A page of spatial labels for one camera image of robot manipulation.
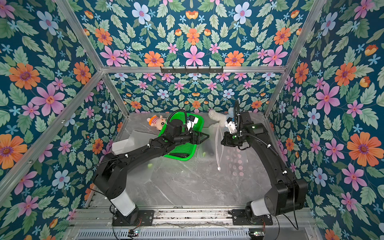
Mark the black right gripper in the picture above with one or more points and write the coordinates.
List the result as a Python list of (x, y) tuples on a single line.
[(226, 140)]

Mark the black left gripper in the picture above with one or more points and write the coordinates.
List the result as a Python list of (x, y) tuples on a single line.
[(195, 140)]

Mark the green plastic basket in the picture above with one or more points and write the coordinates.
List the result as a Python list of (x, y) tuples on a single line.
[(186, 150)]

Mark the clear zip-top bag pink zipper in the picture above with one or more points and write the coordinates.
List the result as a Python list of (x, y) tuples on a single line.
[(219, 148)]

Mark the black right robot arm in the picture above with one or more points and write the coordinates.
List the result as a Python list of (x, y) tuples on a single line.
[(287, 193)]

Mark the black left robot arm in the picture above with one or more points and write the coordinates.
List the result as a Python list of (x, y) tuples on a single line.
[(111, 175)]

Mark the white teddy bear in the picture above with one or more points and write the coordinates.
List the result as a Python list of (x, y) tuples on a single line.
[(221, 118)]

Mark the cartoon doll head toy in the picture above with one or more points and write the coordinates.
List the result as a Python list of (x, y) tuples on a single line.
[(157, 122)]

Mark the white plastic box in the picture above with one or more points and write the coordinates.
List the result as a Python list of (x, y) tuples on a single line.
[(119, 147)]

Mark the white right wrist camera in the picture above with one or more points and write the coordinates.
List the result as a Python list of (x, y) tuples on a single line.
[(231, 126)]

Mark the black hook rail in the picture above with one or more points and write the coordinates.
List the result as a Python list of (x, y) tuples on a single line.
[(191, 70)]

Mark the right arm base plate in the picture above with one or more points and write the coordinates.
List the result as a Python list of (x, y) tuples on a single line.
[(242, 217)]

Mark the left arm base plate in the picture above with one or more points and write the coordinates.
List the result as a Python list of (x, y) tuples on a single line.
[(137, 218)]

